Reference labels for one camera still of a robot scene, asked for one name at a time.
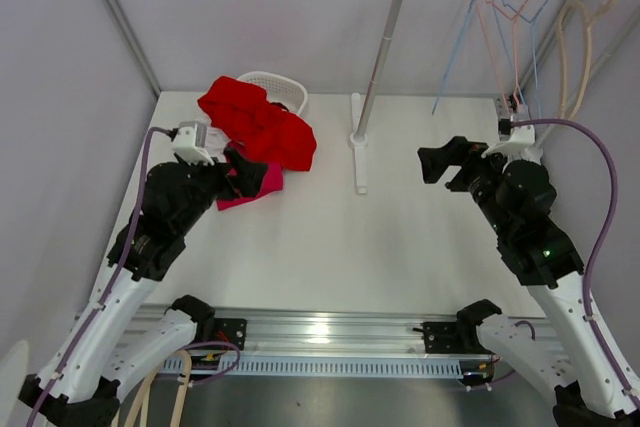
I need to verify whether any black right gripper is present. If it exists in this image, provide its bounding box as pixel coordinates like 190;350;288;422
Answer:
418;136;518;238

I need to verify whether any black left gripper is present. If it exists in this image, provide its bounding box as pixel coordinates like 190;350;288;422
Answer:
173;147;267;235

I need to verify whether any pink t shirt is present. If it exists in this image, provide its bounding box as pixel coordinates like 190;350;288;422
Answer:
213;144;284;211

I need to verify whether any red t shirt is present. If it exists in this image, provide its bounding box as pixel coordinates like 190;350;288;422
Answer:
197;76;317;172

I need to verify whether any pink wire hanger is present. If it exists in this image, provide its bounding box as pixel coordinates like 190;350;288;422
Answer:
474;0;541;108

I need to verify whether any blue wire hanger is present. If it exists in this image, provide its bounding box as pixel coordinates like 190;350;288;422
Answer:
492;0;550;117
431;0;476;115

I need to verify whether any beige wooden hanger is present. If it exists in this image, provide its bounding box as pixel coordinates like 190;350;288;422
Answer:
555;0;629;121

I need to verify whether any white t shirt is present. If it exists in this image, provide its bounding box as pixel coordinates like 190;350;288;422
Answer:
205;127;231;161

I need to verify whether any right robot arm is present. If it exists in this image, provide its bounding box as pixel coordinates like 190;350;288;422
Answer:
417;136;639;426

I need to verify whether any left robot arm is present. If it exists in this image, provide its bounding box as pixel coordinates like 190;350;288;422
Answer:
19;150;268;426

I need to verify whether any beige hanger bottom left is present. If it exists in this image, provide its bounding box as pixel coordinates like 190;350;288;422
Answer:
119;349;194;427

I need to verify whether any white perforated plastic basket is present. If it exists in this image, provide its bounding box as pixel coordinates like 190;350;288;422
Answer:
238;71;309;117

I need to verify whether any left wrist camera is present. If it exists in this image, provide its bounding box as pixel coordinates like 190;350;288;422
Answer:
171;121;213;165

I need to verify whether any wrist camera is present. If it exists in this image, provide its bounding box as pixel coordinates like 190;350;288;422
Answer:
171;121;213;165
483;97;535;160

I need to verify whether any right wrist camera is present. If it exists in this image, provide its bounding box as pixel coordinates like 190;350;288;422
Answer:
483;97;535;160

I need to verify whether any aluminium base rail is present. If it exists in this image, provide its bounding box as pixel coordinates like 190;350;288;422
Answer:
74;302;576;359

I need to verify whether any white cable duct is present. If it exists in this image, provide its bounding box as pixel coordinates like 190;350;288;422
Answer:
164;355;466;379

